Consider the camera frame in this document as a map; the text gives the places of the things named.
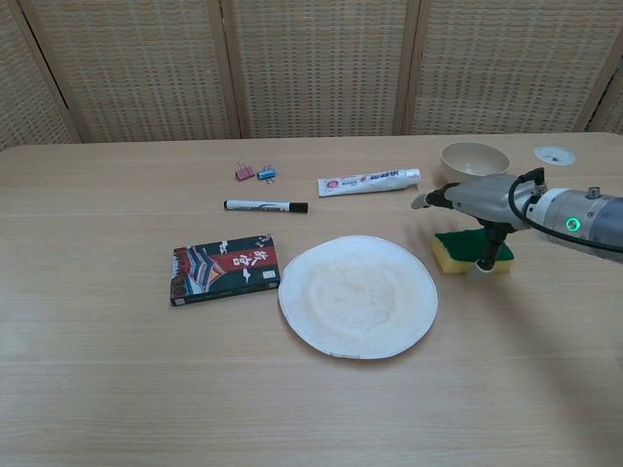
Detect black white marker pen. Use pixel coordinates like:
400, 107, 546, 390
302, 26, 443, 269
223, 198, 310, 214

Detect yellow green sponge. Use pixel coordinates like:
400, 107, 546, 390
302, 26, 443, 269
431, 227, 516, 276

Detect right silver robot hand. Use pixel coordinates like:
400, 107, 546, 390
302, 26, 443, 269
410, 173, 535, 277

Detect woven rattan folding screen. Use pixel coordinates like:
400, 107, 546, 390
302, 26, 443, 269
0, 0, 623, 151

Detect white toothpaste tube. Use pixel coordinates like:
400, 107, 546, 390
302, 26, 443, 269
316, 167, 421, 198

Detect silver table cable grommet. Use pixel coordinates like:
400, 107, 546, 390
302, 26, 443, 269
533, 146, 577, 166

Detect beige bowl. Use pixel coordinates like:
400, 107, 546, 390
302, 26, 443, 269
440, 141, 511, 184

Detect dark red box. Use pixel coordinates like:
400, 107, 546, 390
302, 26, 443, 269
169, 233, 283, 307

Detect white paper plate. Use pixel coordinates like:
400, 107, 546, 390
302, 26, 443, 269
277, 234, 439, 361

